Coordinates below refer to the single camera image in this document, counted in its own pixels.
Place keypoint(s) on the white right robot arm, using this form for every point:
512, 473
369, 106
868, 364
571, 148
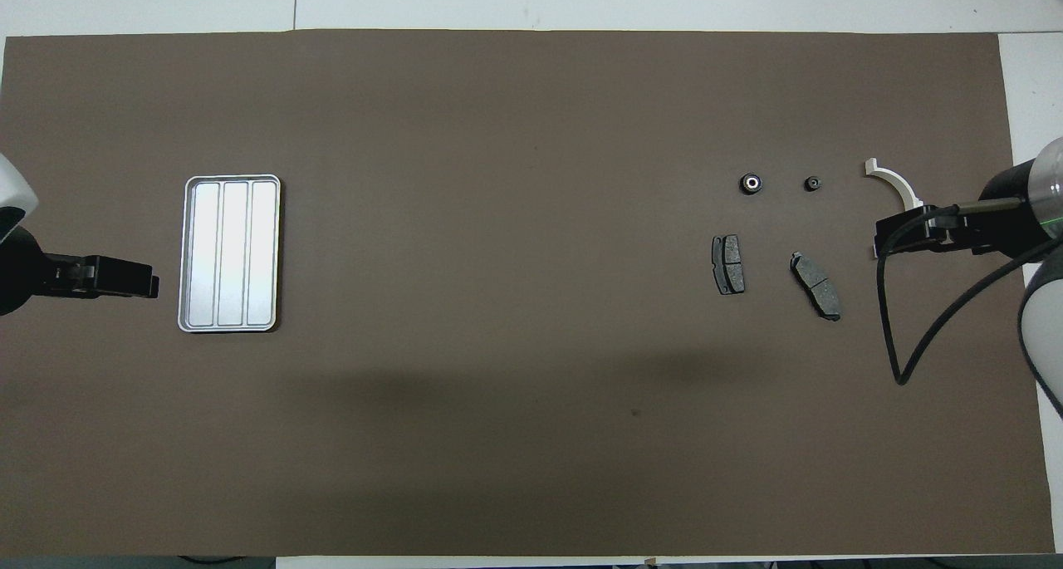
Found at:
1048, 336

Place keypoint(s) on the slanted dark grey brake pad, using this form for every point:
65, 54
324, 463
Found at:
815, 286

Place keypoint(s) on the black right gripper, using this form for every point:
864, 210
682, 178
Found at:
1013, 224

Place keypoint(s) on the silver metal tray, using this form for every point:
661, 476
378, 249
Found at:
228, 253

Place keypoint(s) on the brown table mat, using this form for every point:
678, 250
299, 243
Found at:
498, 120

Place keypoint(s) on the rectangular dark grey brake pad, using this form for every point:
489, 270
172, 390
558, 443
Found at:
728, 264

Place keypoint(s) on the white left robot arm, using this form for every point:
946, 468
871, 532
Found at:
12, 195

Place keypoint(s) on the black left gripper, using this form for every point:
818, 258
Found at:
21, 274

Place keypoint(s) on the white curved plastic bracket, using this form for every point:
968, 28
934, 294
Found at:
893, 177

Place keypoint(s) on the large black bearing gear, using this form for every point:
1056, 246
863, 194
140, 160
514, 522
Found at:
751, 183

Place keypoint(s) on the small black bearing gear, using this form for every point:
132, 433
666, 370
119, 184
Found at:
813, 183

